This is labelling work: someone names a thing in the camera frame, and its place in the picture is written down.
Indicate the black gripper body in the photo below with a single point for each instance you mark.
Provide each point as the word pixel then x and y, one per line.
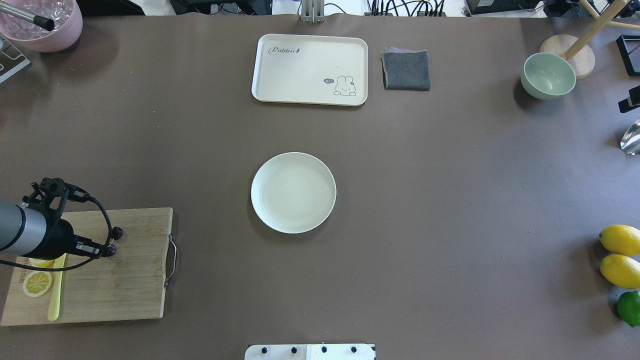
pixel 56 239

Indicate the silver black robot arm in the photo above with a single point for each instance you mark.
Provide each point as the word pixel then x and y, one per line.
pixel 29 233

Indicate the cream rabbit tray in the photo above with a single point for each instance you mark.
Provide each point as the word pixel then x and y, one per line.
pixel 311 69

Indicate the lemon slice far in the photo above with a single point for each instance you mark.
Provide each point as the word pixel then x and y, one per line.
pixel 41 263

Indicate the lemon slice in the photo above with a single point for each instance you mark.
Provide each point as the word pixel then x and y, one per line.
pixel 37 283
pixel 41 263

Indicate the lemon slice near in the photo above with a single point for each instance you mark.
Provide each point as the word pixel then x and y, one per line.
pixel 37 283

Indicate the yellow plastic knife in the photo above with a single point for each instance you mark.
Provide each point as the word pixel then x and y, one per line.
pixel 55 299

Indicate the pink bowl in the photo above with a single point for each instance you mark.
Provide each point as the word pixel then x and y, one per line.
pixel 68 25

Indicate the cream round plate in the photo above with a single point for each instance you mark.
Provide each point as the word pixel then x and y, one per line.
pixel 293 192

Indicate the grey folded cloth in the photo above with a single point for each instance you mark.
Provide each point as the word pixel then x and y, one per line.
pixel 406 70

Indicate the light green bowl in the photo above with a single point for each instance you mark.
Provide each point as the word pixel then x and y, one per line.
pixel 547 76

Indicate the wooden stand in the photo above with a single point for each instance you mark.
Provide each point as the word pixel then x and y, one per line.
pixel 576 51

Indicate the yellow lemon near lime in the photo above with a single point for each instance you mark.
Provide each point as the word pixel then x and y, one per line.
pixel 621 271

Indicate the yellow lemon outer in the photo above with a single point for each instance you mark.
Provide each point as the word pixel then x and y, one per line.
pixel 621 239

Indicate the green lime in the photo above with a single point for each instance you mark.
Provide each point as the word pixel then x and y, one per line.
pixel 628 308

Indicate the clear glass object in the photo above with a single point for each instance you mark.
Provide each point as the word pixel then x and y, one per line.
pixel 630 141

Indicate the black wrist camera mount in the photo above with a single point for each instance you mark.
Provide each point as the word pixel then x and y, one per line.
pixel 49 197

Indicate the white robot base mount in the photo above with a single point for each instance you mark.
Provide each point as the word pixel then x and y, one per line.
pixel 311 351

